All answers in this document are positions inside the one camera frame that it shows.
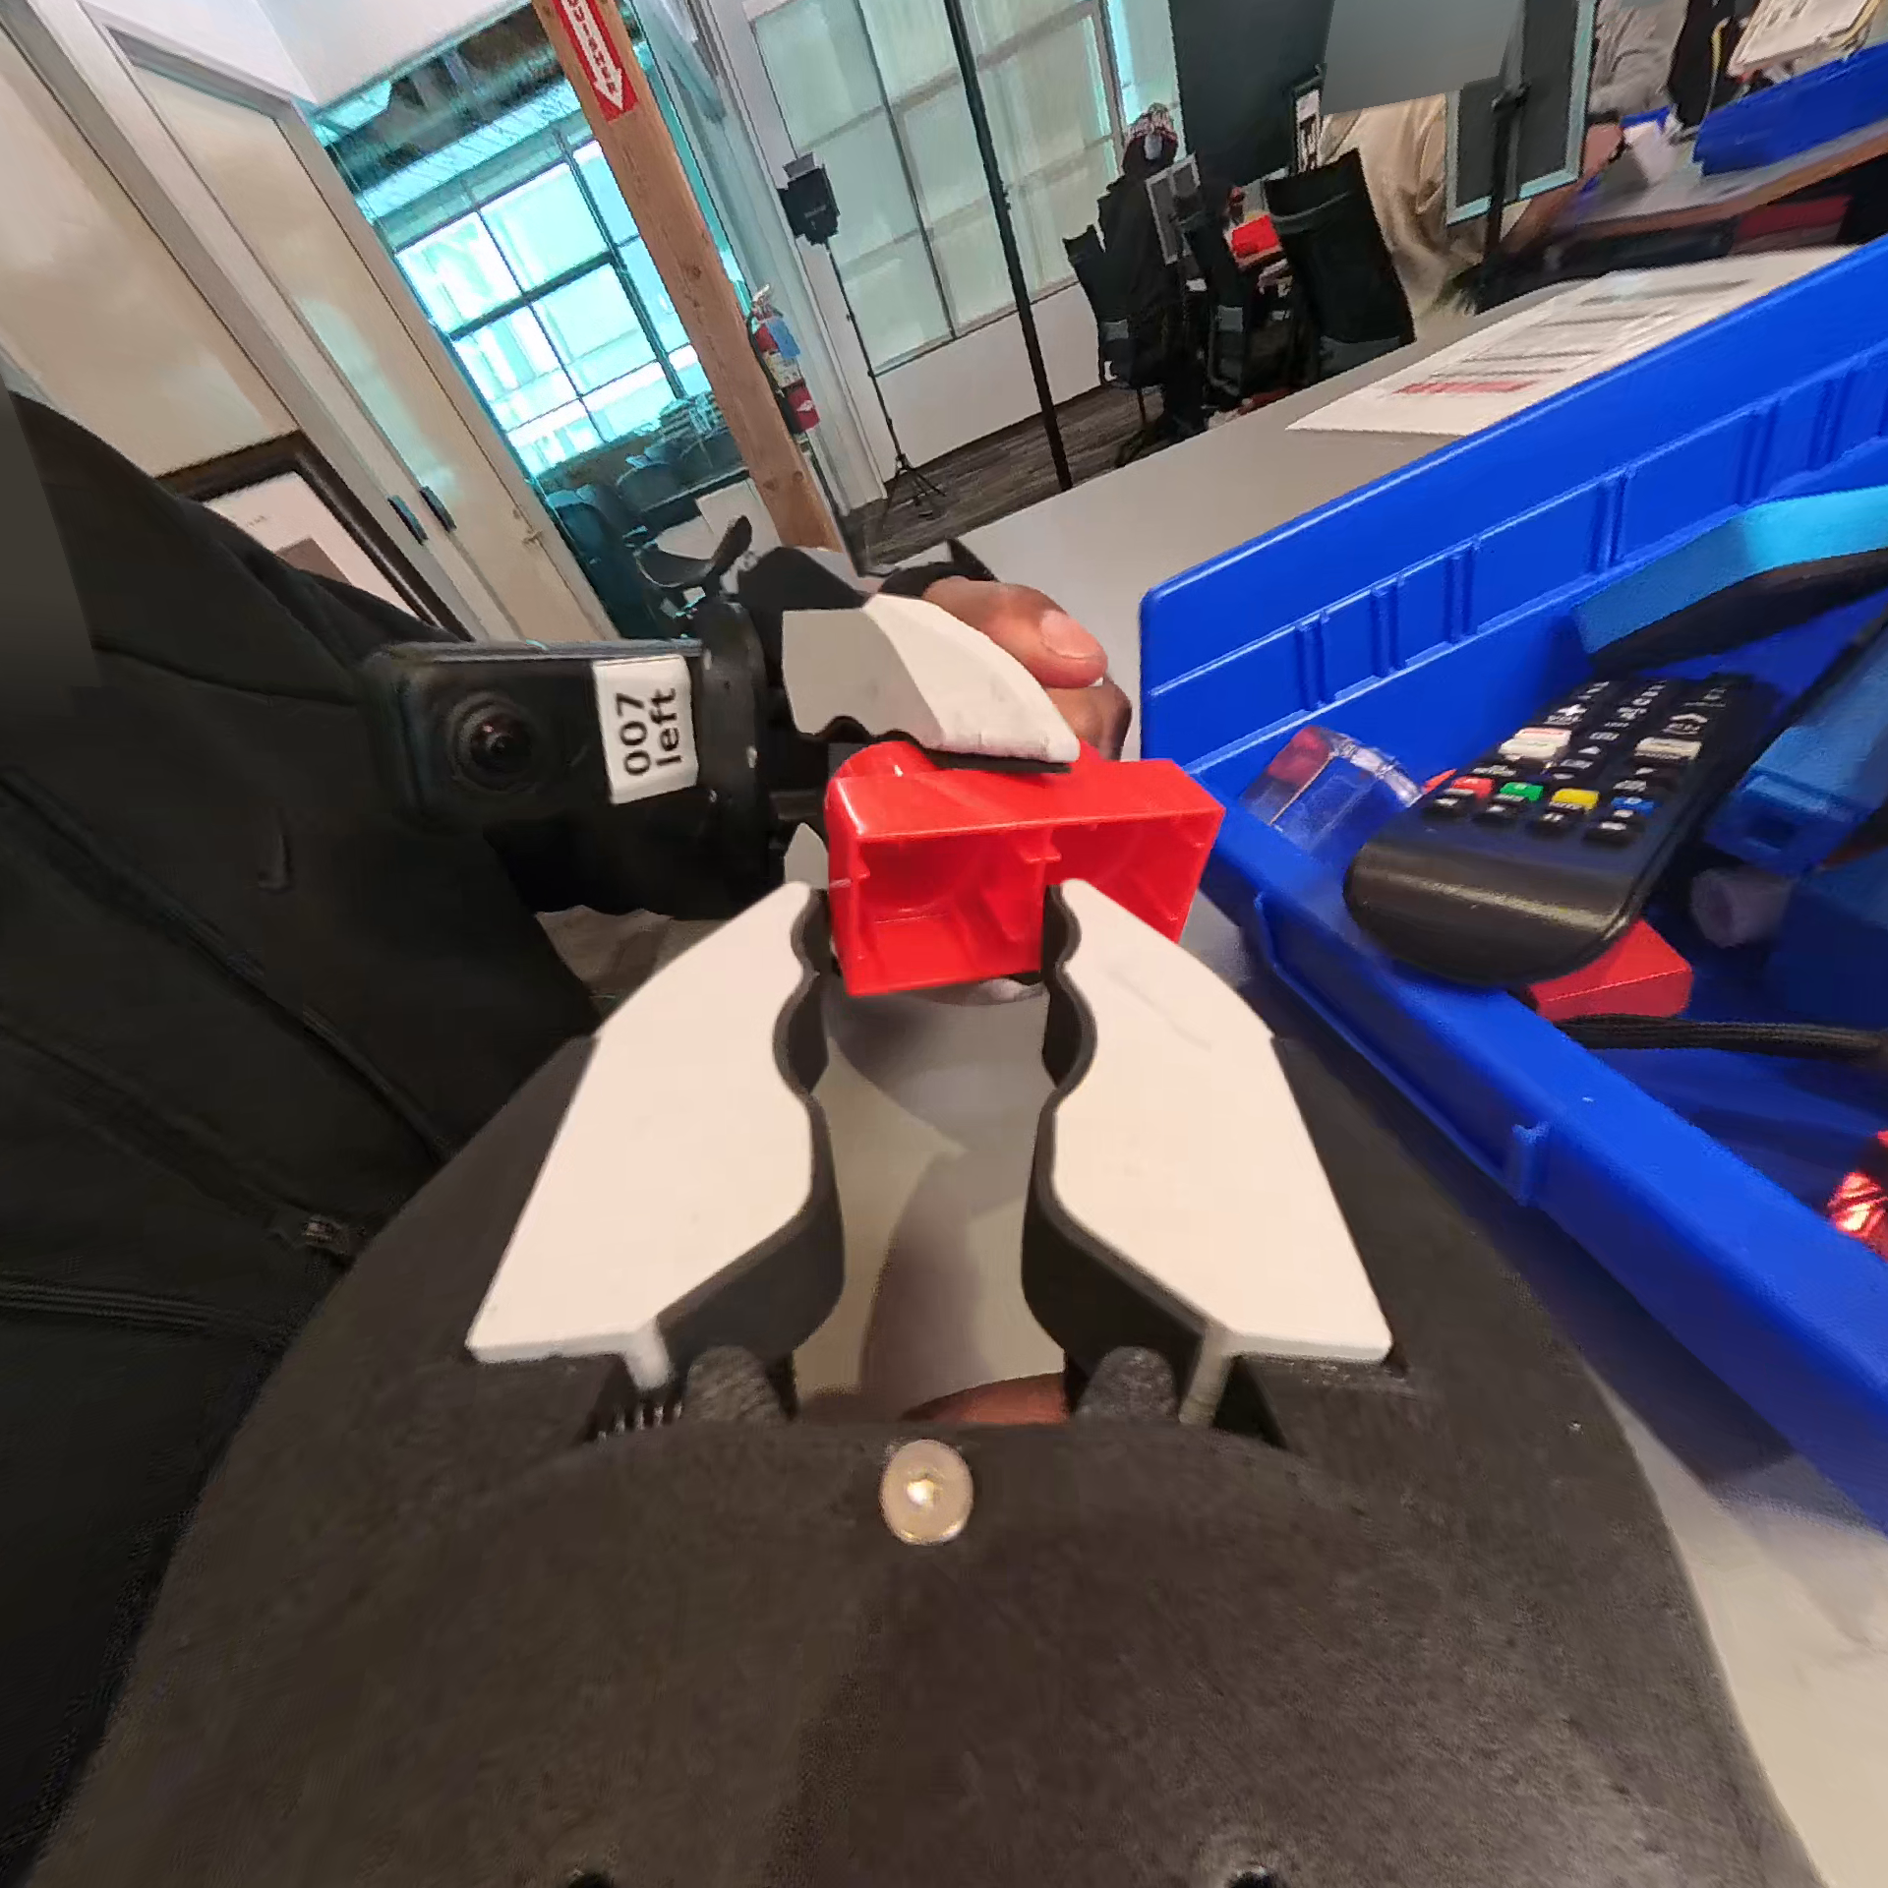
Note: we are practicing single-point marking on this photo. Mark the blue plastic part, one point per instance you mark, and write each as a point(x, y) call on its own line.
point(1814, 766)

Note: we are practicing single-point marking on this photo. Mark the red plastic piece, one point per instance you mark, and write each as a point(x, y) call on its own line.
point(1615, 974)

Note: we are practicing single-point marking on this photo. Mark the person's left hand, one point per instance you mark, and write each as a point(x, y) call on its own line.
point(1055, 651)

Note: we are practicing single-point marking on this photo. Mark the wooden post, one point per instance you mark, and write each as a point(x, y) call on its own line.
point(680, 265)

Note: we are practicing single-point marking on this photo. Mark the red translucent cube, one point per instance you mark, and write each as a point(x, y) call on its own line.
point(1326, 789)

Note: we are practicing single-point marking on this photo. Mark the black framed sign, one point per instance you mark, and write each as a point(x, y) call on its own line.
point(294, 530)

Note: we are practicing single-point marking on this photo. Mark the printed paper sheet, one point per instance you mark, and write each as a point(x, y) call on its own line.
point(1548, 346)

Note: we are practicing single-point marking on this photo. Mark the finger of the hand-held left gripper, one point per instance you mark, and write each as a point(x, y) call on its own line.
point(806, 859)
point(916, 670)

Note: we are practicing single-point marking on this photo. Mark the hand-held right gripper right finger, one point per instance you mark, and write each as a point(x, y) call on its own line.
point(1209, 1181)

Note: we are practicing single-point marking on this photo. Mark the small blue bin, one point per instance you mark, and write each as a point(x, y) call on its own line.
point(1791, 103)

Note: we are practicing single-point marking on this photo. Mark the black remote control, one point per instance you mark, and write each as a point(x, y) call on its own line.
point(1548, 826)

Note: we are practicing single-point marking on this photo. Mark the person's black jacket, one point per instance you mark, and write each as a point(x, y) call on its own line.
point(179, 957)

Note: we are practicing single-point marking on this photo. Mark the red fire extinguisher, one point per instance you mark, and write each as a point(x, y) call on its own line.
point(782, 362)

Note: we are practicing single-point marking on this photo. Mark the blue plastic bin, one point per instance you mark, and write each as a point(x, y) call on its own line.
point(1474, 590)

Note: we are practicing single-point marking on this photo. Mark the light blue foam block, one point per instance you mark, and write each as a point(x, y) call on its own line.
point(1740, 570)

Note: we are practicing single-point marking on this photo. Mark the black pole stand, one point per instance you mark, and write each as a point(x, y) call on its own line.
point(1010, 236)

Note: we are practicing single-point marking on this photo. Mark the black tripod light stand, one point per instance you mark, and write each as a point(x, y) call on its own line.
point(855, 339)

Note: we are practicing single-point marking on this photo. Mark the red toy building block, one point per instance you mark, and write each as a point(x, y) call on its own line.
point(958, 870)

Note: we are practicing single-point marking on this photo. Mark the black office chair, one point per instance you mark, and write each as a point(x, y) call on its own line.
point(1335, 265)

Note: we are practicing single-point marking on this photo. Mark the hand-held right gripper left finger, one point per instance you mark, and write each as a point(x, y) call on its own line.
point(664, 1165)

